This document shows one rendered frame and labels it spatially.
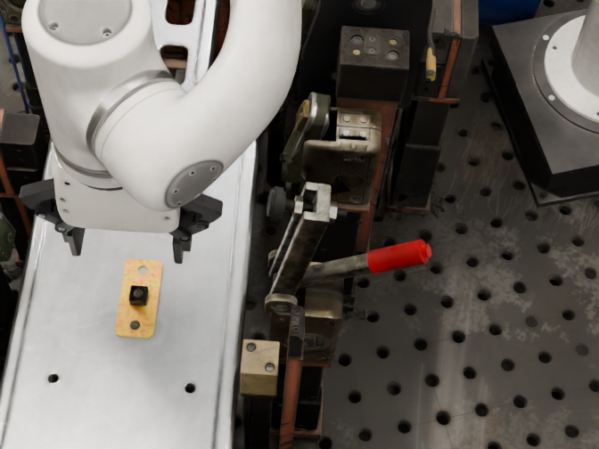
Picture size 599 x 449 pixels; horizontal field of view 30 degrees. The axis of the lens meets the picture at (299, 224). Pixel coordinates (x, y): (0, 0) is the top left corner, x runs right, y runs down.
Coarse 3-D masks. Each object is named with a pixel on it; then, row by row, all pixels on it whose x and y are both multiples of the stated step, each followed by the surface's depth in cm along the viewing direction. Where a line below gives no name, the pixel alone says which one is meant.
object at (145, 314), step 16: (128, 272) 111; (160, 272) 111; (128, 288) 110; (144, 288) 109; (128, 304) 110; (144, 304) 109; (128, 320) 109; (144, 320) 109; (128, 336) 108; (144, 336) 108
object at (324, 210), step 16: (272, 192) 92; (304, 192) 93; (320, 192) 92; (272, 208) 91; (288, 208) 92; (304, 208) 92; (320, 208) 91; (336, 208) 92; (288, 224) 99; (304, 224) 92; (320, 224) 91; (288, 240) 100; (304, 240) 94; (320, 240) 94; (288, 256) 97; (304, 256) 96; (272, 272) 106; (288, 272) 99; (304, 272) 99; (272, 288) 103; (288, 288) 102
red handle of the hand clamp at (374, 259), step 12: (420, 240) 98; (372, 252) 100; (384, 252) 99; (396, 252) 98; (408, 252) 98; (420, 252) 97; (324, 264) 102; (336, 264) 102; (348, 264) 101; (360, 264) 100; (372, 264) 99; (384, 264) 99; (396, 264) 98; (408, 264) 98; (420, 264) 98; (312, 276) 102; (324, 276) 102; (336, 276) 102; (348, 276) 102
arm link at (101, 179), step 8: (56, 152) 83; (64, 160) 82; (64, 168) 84; (72, 168) 83; (80, 168) 82; (72, 176) 84; (80, 176) 83; (88, 176) 82; (96, 176) 82; (104, 176) 82; (88, 184) 84; (96, 184) 83; (104, 184) 83; (112, 184) 83
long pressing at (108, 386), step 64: (192, 64) 124; (64, 256) 112; (128, 256) 112; (192, 256) 113; (64, 320) 109; (192, 320) 109; (0, 384) 106; (64, 384) 106; (128, 384) 106; (0, 448) 103; (64, 448) 103; (128, 448) 103; (192, 448) 103
